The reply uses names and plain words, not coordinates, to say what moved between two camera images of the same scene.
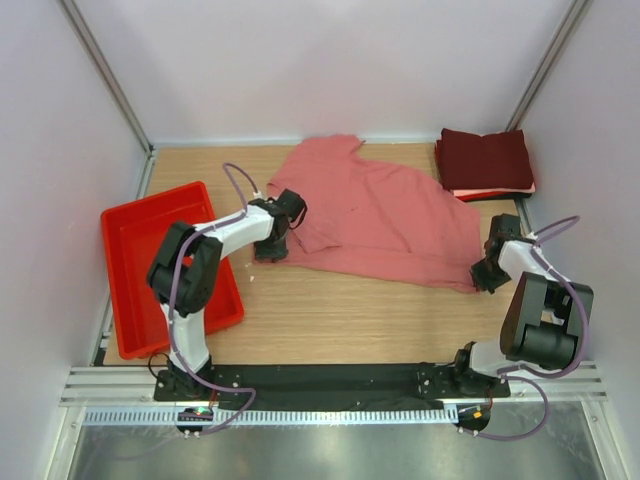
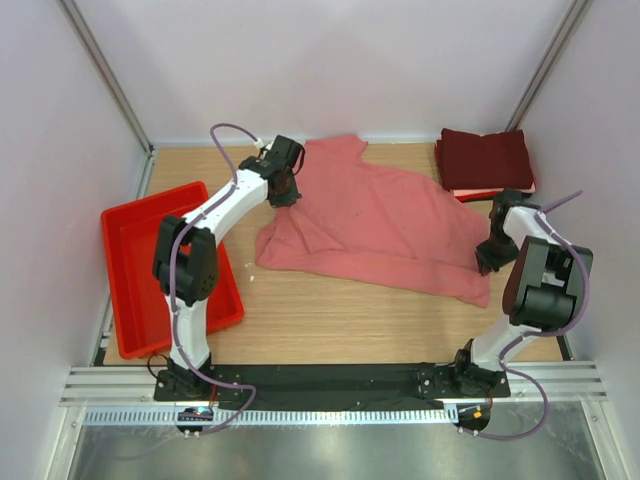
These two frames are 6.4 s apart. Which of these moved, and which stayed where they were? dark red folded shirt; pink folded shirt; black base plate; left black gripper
Moved: left black gripper
Stayed: black base plate; dark red folded shirt; pink folded shirt
